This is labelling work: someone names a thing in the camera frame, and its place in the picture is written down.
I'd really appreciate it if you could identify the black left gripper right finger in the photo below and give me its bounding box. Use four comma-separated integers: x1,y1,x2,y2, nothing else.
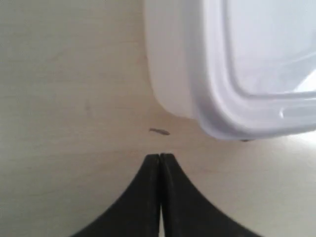
160,154,257,237

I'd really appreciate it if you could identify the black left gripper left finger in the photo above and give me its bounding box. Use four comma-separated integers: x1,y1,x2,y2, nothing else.
73,154,160,237

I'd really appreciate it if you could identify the white plastic lidded container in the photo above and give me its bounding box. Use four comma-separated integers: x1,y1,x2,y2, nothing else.
143,0,316,140

